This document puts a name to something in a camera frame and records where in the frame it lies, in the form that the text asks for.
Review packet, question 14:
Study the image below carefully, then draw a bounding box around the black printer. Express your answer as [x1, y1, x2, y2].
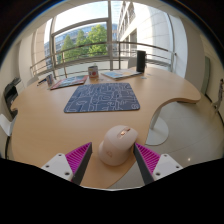
[3, 77, 22, 118]

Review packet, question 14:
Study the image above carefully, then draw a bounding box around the small blue white can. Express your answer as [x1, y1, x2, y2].
[45, 73, 54, 87]

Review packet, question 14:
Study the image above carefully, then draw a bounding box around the metal balcony railing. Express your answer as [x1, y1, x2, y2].
[29, 41, 177, 79]

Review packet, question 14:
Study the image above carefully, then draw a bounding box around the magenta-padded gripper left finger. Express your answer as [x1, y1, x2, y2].
[40, 142, 93, 186]

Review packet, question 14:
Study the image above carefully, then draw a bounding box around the red white mug with plant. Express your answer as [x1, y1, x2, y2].
[87, 65, 100, 80]

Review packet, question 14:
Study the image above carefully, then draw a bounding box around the beige computer mouse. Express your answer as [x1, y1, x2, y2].
[97, 124, 139, 167]

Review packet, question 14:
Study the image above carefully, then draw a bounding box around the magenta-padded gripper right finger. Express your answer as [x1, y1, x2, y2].
[133, 142, 184, 186]

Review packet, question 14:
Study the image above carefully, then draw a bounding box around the black cylinder speaker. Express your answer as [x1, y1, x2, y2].
[135, 50, 147, 74]

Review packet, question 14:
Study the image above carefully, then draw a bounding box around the white chair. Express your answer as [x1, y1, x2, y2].
[127, 57, 138, 70]
[25, 76, 40, 88]
[0, 113, 16, 138]

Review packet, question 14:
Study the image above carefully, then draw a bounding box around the light blue magazine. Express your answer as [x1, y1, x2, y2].
[100, 69, 143, 81]

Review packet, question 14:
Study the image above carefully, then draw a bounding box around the red magazine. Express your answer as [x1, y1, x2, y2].
[49, 74, 89, 91]

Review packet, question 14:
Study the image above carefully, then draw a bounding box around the blue patterned mouse pad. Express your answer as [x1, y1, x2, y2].
[63, 82, 141, 114]

